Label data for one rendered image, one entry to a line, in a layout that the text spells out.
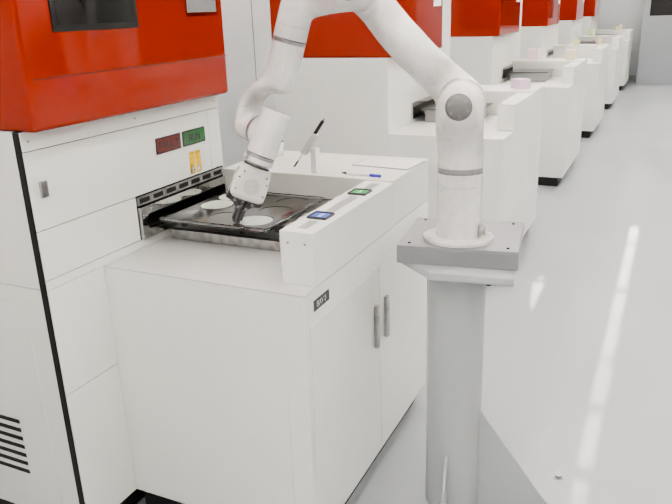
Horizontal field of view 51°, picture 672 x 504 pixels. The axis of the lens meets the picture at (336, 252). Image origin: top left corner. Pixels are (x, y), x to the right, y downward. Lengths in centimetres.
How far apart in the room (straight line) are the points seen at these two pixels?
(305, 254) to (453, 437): 75
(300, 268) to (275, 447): 51
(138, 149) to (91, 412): 75
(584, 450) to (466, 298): 93
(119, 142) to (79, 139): 14
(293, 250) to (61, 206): 60
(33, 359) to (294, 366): 71
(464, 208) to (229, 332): 69
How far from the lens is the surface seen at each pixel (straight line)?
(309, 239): 170
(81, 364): 205
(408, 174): 231
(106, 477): 225
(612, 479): 256
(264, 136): 196
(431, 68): 187
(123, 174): 207
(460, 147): 183
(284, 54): 192
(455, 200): 187
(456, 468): 220
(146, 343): 204
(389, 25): 186
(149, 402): 214
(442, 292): 193
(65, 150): 191
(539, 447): 264
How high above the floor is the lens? 147
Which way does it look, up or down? 19 degrees down
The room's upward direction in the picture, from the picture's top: 2 degrees counter-clockwise
